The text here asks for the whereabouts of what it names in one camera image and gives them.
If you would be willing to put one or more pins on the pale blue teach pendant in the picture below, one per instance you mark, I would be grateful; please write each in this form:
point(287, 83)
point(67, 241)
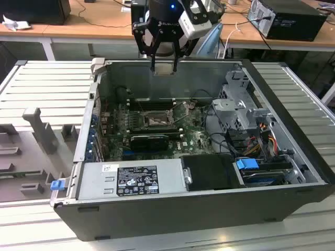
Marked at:
point(213, 39)

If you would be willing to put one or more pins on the crumpled white paper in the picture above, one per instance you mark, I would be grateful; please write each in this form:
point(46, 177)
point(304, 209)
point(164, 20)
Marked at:
point(15, 24)

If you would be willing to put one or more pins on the small black computer box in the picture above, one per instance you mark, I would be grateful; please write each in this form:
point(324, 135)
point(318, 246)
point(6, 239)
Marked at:
point(137, 13)

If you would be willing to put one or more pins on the grey parts rack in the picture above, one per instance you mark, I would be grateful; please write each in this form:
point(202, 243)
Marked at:
point(34, 159)

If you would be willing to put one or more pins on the wooden desk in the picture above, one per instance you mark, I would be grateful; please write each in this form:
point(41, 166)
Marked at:
point(243, 39)
point(78, 31)

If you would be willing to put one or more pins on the black RAM slot bank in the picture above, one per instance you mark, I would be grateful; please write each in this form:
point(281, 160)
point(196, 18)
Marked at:
point(157, 130)
point(157, 105)

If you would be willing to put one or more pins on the CPU socket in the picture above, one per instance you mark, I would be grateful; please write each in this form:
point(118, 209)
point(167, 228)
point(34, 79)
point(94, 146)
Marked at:
point(154, 120)

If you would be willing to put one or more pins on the green motherboard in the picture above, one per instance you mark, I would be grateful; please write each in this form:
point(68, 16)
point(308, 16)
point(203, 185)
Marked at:
point(193, 141)

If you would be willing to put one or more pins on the large black box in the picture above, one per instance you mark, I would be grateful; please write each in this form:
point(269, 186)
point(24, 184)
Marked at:
point(34, 11)

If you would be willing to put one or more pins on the silver drive cage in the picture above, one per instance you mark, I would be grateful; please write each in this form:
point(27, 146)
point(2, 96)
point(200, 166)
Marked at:
point(227, 107)

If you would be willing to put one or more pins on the hard disk in blue carrier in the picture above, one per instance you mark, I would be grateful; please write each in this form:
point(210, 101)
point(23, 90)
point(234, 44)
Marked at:
point(246, 166)

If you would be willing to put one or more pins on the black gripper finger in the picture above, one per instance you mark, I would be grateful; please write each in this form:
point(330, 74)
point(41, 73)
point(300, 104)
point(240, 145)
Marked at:
point(144, 44)
point(175, 62)

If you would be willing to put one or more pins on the black graphics card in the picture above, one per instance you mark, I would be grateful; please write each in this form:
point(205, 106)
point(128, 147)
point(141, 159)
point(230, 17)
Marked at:
point(149, 143)

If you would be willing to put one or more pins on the black open PC case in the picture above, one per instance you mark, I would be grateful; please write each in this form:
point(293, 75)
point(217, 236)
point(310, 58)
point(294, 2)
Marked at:
point(157, 219)

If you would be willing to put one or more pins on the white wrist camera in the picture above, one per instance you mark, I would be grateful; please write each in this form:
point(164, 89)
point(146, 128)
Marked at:
point(191, 26)

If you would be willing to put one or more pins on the blue case latch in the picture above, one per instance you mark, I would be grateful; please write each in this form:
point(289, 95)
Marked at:
point(57, 185)

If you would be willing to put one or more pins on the silver power supply unit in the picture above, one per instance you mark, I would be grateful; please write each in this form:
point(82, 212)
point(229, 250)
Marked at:
point(91, 180)

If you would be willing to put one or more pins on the black desktop PC tower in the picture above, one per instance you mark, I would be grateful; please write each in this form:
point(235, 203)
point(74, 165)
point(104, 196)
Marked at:
point(295, 23)

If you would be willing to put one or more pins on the small CPU plate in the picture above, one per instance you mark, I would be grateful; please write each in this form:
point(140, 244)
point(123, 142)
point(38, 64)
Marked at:
point(163, 70)

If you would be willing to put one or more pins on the black plastic shroud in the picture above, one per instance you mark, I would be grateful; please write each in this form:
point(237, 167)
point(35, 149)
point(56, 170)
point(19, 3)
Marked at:
point(209, 172)

